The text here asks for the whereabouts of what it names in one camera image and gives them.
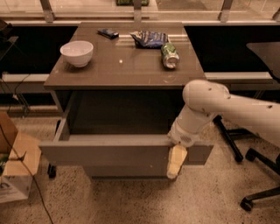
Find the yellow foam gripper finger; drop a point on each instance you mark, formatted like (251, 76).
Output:
(177, 156)

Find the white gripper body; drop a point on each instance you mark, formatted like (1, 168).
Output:
(183, 136)

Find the grey top drawer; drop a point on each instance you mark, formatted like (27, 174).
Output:
(116, 134)

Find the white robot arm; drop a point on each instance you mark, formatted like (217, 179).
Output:
(204, 100)

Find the grey drawer cabinet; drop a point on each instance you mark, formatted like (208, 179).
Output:
(119, 65)

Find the open cardboard box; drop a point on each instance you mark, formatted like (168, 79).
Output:
(20, 155)

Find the black table leg right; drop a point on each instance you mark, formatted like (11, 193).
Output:
(230, 135)

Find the green soda can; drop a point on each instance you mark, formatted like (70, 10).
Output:
(170, 56)

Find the blue chip bag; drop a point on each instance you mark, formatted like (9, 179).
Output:
(149, 39)

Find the small dark blue packet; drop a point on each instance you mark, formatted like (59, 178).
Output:
(108, 33)

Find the white bowl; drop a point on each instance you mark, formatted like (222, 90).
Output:
(77, 53)

